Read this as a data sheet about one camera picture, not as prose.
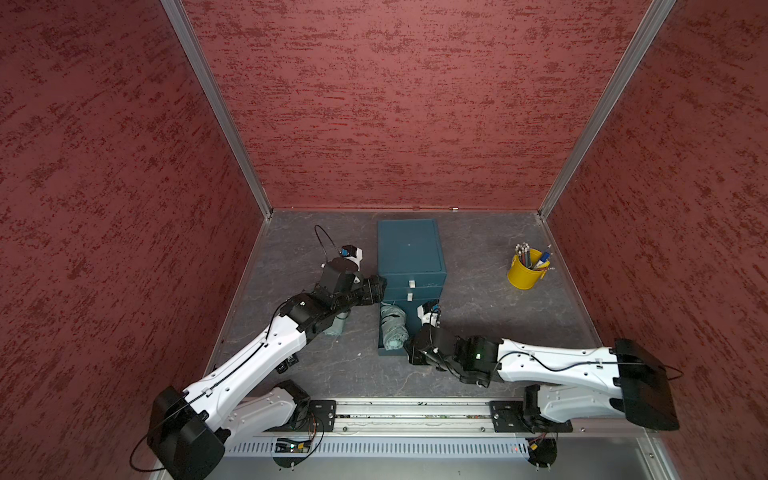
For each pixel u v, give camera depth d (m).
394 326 0.81
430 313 0.70
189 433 0.37
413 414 0.76
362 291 0.68
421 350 0.57
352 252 0.68
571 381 0.45
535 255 0.96
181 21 0.72
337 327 0.87
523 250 0.88
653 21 0.73
